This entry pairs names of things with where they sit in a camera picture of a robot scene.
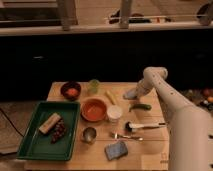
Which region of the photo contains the green translucent cup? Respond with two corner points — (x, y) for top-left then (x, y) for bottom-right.
(88, 79), (99, 95)

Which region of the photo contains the yellow banana piece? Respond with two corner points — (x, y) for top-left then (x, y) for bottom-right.
(106, 90), (117, 105)

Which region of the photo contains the small metal cup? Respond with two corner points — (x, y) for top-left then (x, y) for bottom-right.
(83, 127), (97, 144)

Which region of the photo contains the dark grape bunch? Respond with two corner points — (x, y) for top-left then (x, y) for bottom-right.
(51, 119), (66, 143)

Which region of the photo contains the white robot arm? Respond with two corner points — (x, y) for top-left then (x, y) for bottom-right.
(136, 67), (213, 171)

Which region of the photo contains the tan wooden block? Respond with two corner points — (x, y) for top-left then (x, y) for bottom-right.
(39, 113), (61, 134)

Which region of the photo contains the orange fruit in bowl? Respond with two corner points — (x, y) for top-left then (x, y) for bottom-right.
(66, 88), (78, 96)

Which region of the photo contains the orange-red bowl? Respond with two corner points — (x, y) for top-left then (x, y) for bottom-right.
(81, 99), (107, 122)

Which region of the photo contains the metal fork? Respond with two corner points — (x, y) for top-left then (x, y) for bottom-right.
(110, 133), (143, 141)

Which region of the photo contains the blue sponge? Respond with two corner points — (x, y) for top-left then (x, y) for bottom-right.
(105, 141), (128, 161)

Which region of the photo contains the dark red small bowl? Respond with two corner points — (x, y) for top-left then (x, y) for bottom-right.
(60, 81), (81, 101)

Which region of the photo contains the green chili pepper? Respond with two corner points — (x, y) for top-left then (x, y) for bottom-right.
(129, 103), (152, 112)

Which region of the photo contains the white cup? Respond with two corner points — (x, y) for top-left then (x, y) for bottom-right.
(107, 105), (123, 123)

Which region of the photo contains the green plastic tray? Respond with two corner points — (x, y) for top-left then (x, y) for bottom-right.
(17, 101), (80, 161)

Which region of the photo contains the black cable left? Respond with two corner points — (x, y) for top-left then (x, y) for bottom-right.
(0, 108), (25, 138)

